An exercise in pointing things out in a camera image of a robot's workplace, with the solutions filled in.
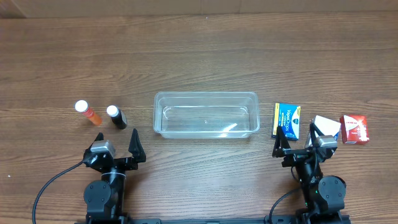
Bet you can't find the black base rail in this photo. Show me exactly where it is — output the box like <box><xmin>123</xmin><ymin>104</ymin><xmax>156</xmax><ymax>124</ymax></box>
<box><xmin>76</xmin><ymin>215</ymin><xmax>351</xmax><ymax>224</ymax></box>

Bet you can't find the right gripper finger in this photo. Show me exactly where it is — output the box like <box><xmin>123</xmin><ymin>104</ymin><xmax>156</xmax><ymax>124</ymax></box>
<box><xmin>272</xmin><ymin>126</ymin><xmax>291</xmax><ymax>157</ymax></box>
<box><xmin>309</xmin><ymin>123</ymin><xmax>324</xmax><ymax>146</ymax></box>

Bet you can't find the right black cable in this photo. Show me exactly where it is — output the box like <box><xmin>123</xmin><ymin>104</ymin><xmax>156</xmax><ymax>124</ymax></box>
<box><xmin>269</xmin><ymin>166</ymin><xmax>307</xmax><ymax>224</ymax></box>

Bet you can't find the black bottle white cap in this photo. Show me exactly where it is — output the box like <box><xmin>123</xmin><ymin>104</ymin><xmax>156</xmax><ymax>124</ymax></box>
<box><xmin>106</xmin><ymin>105</ymin><xmax>127</xmax><ymax>129</ymax></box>

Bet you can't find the black cable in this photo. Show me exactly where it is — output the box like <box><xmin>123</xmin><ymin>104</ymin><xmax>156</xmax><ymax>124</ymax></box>
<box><xmin>269</xmin><ymin>166</ymin><xmax>307</xmax><ymax>224</ymax></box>
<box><xmin>32</xmin><ymin>159</ymin><xmax>85</xmax><ymax>224</ymax></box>

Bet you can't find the clear plastic container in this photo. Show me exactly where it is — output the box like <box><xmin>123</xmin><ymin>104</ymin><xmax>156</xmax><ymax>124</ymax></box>
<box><xmin>153</xmin><ymin>91</ymin><xmax>260</xmax><ymax>139</ymax></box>

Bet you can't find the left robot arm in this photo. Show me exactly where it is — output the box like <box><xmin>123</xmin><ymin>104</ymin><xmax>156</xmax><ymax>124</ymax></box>
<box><xmin>83</xmin><ymin>129</ymin><xmax>146</xmax><ymax>223</ymax></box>

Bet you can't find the blue yellow VapoDrops box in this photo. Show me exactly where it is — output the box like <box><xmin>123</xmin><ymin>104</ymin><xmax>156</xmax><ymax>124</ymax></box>
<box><xmin>272</xmin><ymin>103</ymin><xmax>301</xmax><ymax>141</ymax></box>

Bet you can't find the orange tube white cap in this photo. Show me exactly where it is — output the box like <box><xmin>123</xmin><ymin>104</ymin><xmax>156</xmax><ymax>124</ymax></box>
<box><xmin>75</xmin><ymin>100</ymin><xmax>102</xmax><ymax>126</ymax></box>

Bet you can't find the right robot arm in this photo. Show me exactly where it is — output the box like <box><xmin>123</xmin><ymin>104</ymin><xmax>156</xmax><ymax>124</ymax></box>
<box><xmin>267</xmin><ymin>124</ymin><xmax>351</xmax><ymax>224</ymax></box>

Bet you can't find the left black cable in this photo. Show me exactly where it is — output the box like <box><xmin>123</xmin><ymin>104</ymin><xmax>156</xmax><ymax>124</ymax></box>
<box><xmin>32</xmin><ymin>159</ymin><xmax>85</xmax><ymax>224</ymax></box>

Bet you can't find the red white box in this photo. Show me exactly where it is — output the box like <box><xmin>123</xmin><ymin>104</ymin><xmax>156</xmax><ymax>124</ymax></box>
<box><xmin>340</xmin><ymin>114</ymin><xmax>369</xmax><ymax>144</ymax></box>

